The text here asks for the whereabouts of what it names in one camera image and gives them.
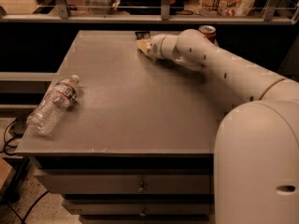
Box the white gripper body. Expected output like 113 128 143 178
149 34 166 60

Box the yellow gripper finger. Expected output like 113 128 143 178
136 39 150 55

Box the dark rxbar chocolate wrapper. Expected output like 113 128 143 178
135 31 150 40

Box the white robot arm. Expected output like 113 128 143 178
136 29 299 224

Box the clear plastic water bottle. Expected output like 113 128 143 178
26 75 80 135

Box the red coca-cola can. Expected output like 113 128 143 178
198 25 216 43

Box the grey drawer cabinet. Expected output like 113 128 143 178
18 31 238 224

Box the metal railing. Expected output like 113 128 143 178
0 0 299 25

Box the top drawer with knob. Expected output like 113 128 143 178
35 169 213 194

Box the drawer with knob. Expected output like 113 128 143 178
35 169 213 194
63 199 213 216

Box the middle drawer with knob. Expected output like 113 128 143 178
63 199 213 216

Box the black bag behind rail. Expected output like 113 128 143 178
118 0 187 15

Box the black cables left floor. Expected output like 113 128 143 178
0 115 50 224

